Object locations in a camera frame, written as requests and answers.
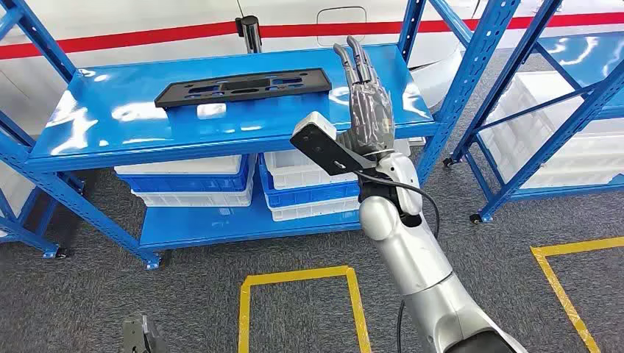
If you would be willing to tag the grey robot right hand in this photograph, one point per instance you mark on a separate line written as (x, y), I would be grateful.
(373, 117)

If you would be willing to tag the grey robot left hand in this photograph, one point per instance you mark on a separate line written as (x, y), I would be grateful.
(155, 338)

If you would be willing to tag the black plastic frame part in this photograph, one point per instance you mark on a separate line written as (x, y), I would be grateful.
(244, 88)

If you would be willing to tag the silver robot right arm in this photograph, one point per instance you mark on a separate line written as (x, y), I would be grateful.
(414, 263)

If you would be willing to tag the blue plastic bin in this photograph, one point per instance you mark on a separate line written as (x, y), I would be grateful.
(312, 195)
(185, 182)

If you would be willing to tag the yellow floor tape square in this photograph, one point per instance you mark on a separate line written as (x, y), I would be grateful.
(556, 282)
(297, 274)

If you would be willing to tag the white car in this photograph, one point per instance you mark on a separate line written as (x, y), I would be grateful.
(146, 19)

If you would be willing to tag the right wrist camera pale box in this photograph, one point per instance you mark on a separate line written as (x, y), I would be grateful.
(319, 141)

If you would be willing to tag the chrome black stanchion post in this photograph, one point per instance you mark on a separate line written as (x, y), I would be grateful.
(251, 34)

